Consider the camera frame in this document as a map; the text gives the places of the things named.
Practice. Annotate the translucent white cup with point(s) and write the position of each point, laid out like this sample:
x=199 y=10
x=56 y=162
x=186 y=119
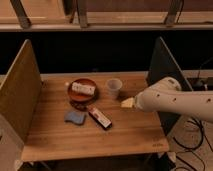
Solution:
x=114 y=86

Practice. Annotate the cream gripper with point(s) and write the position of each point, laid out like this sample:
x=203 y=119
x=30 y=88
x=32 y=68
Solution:
x=127 y=103

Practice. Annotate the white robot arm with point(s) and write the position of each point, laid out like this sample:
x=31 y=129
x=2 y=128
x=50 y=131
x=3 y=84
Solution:
x=166 y=95

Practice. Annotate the blue sponge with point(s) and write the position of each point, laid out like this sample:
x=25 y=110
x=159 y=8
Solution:
x=75 y=117

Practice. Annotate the red white candy bar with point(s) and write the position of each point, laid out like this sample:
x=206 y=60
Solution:
x=100 y=118

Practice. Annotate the wooden shelf with posts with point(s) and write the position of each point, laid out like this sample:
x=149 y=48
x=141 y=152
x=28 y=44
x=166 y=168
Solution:
x=105 y=15

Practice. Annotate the right dark side panel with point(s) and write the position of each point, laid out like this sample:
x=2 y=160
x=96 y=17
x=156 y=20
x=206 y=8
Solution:
x=164 y=64

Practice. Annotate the brown ceramic bowl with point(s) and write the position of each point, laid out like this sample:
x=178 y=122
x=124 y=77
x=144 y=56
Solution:
x=78 y=97

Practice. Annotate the white rectangular box in bowl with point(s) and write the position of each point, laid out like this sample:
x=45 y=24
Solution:
x=83 y=89

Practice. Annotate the left wooden side panel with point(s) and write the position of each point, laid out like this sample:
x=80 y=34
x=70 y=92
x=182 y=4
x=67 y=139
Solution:
x=19 y=92

